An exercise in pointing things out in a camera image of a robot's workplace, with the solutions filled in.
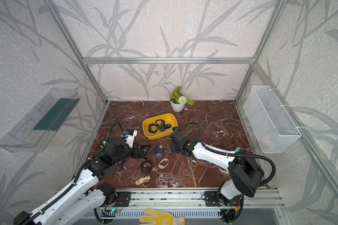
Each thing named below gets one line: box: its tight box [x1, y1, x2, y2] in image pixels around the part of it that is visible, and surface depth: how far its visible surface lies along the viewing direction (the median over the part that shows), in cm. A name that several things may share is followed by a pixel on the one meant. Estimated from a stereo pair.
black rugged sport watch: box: [147, 123, 159, 135], surface depth 104 cm
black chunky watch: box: [140, 157, 153, 174], surface depth 87 cm
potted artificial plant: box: [169, 85, 195, 113], surface depth 106 cm
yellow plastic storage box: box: [142, 113, 179, 141], surface depth 104 cm
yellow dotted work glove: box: [138, 207, 186, 225], surface depth 69 cm
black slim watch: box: [154, 119, 166, 127], surface depth 105 cm
